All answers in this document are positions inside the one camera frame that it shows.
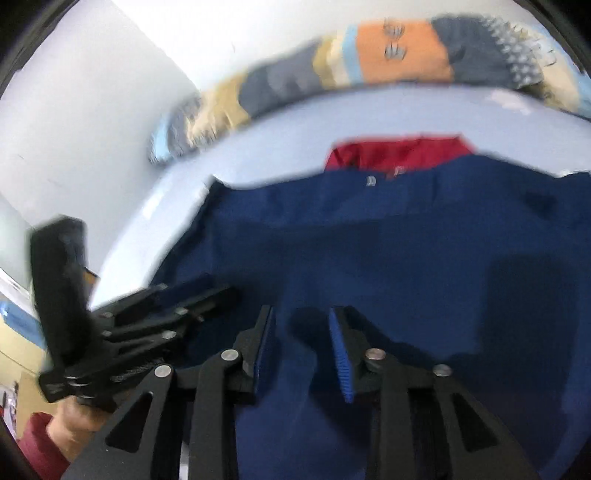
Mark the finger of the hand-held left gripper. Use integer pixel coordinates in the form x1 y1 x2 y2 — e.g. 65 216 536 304
104 286 240 361
92 273 215 324

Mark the person's left forearm maroon sleeve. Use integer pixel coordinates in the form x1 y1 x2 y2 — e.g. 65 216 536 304
17 412 70 480

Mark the patchwork rolled quilt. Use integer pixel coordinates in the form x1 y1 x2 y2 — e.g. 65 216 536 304
148 14 591 164

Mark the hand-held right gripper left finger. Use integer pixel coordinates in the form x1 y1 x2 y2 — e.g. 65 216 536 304
60 305 277 480

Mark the person's left hand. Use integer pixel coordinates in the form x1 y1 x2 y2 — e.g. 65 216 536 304
47 401 115 461

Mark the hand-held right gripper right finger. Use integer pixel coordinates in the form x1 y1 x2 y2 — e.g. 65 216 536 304
329 307 539 480

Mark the navy blue work jacket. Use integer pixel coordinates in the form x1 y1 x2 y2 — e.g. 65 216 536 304
150 134 591 480

